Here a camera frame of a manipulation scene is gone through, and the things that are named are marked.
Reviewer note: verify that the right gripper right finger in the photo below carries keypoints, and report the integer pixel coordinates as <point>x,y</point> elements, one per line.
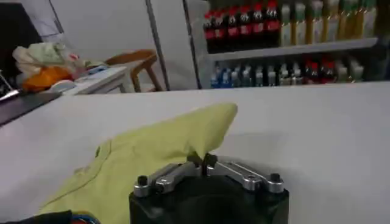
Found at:
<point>243,175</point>

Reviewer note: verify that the light green shirt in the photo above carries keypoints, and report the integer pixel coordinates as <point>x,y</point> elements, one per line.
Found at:
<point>146,158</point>

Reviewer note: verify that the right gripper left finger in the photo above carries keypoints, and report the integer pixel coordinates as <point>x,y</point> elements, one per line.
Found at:
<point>170,178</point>

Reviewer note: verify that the black slanted pole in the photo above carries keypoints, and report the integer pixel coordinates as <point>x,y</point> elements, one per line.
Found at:
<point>158,45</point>

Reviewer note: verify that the dark grey laptop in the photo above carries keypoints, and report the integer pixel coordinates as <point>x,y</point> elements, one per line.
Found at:
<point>24,105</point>

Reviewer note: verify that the black panel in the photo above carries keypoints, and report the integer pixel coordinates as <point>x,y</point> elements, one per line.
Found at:
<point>16,33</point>

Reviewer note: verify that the bottle shelf unit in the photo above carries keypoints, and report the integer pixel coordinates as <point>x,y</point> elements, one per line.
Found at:
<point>289,45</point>

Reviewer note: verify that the wooden chair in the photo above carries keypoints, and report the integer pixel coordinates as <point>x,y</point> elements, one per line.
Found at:
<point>141,65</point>

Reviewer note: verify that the blue packet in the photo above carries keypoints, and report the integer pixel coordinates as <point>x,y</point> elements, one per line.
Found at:
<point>97,69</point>

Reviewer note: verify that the orange cloth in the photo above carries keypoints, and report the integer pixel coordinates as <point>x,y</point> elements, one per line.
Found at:
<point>45,77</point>

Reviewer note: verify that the small white desk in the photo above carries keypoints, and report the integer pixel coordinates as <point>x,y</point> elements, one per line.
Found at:
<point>100,79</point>

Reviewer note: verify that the pale green cloth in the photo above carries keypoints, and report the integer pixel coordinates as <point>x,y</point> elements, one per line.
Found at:
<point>45,53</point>

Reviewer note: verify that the beige cloth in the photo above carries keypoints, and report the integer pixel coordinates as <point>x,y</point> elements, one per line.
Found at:
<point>21,59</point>

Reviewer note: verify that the grey computer mouse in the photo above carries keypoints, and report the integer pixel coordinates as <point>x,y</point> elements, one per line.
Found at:
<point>62,85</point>

